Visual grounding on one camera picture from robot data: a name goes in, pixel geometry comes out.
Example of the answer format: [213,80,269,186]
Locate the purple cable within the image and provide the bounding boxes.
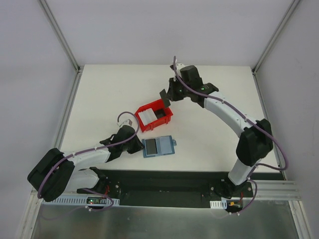
[173,56,290,180]
[37,111,139,199]

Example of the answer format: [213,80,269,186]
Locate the grey credit card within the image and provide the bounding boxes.
[145,138,158,155]

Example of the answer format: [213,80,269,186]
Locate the aluminium frame post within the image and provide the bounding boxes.
[37,0,81,72]
[252,0,303,75]

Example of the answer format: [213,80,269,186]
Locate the right aluminium frame post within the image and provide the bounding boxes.
[252,0,303,75]

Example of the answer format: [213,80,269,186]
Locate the left white cable duct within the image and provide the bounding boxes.
[50,196,120,207]

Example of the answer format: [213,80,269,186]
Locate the left aluminium frame post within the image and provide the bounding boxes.
[37,0,81,72]

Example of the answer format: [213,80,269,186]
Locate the red plastic bin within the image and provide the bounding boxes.
[135,99,173,132]

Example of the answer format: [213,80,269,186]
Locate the blue card holder wallet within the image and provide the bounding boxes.
[142,135,177,158]

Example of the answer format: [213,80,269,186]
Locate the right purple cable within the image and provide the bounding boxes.
[173,56,290,180]

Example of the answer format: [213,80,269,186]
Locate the aluminium rail profile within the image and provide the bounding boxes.
[255,180,301,201]

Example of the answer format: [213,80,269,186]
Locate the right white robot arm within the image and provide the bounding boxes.
[160,63,273,197]

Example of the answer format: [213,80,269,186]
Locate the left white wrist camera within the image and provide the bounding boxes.
[117,119,133,128]

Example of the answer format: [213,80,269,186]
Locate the black credit card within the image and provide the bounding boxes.
[154,109,166,119]

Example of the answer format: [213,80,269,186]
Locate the white cards stack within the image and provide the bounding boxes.
[138,108,157,125]

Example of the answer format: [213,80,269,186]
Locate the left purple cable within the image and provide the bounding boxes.
[37,111,139,199]

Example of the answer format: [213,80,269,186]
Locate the white cable duct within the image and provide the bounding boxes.
[50,196,120,207]
[209,200,227,210]

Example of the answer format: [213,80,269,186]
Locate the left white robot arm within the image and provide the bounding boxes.
[27,125,144,202]

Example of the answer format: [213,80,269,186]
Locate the right white cable duct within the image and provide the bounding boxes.
[209,200,227,210]

